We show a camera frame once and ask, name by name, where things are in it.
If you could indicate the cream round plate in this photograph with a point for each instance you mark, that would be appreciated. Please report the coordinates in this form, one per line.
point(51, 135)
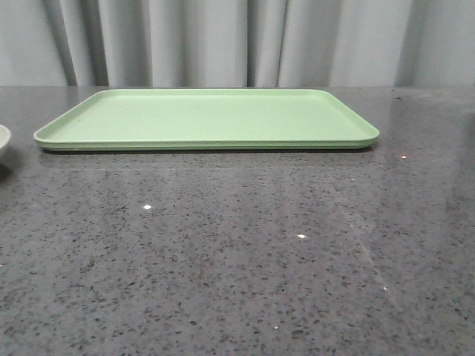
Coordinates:
point(5, 137)

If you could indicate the light green plastic tray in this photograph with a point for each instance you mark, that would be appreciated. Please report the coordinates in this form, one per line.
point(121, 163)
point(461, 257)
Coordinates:
point(207, 119)

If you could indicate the grey pleated curtain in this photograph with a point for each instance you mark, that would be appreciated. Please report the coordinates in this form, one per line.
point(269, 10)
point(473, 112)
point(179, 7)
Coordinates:
point(237, 43)

